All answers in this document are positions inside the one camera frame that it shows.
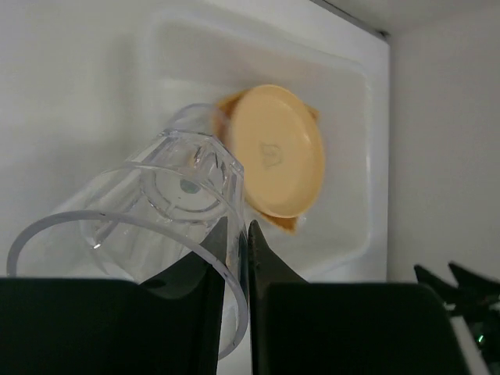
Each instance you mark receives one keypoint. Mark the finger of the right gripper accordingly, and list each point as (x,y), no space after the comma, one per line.
(446,292)
(473,290)

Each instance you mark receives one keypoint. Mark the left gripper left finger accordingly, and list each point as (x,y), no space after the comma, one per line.
(168,324)

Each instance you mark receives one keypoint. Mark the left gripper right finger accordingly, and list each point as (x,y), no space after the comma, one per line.
(299,327)

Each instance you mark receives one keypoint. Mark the clear glass cup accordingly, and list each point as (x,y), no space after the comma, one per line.
(181,195)
(202,118)

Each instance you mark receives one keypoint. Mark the triangular woven bamboo tray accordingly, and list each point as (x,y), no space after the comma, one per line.
(289,224)

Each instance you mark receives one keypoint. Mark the beige plastic plate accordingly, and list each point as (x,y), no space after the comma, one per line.
(280,147)

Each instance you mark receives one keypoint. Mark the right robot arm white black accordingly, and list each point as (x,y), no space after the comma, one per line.
(483,324)

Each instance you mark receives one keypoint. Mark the clear plastic bin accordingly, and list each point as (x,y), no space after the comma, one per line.
(307,93)

